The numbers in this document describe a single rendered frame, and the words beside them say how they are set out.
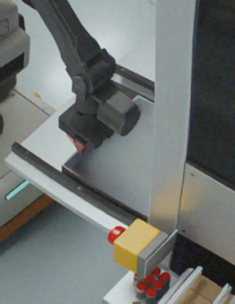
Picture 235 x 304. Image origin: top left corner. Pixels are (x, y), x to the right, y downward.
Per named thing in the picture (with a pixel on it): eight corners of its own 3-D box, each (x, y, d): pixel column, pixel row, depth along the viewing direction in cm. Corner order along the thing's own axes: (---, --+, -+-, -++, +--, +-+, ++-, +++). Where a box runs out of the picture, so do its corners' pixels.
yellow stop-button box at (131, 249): (166, 255, 133) (170, 234, 128) (144, 279, 129) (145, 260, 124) (135, 238, 136) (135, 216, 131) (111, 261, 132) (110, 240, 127)
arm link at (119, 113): (103, 49, 138) (72, 73, 134) (151, 79, 135) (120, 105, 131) (99, 86, 148) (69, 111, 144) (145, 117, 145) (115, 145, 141)
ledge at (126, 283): (197, 295, 138) (197, 289, 136) (161, 351, 131) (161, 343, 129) (141, 261, 143) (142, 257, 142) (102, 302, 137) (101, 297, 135)
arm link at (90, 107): (91, 69, 143) (71, 84, 140) (118, 87, 141) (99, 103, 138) (87, 91, 148) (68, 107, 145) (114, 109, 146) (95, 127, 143)
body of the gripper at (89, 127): (95, 151, 148) (99, 127, 142) (56, 123, 151) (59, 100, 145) (116, 131, 151) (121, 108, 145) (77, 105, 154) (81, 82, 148)
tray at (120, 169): (257, 175, 156) (259, 164, 154) (193, 252, 143) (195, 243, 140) (138, 105, 171) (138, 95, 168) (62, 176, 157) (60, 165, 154)
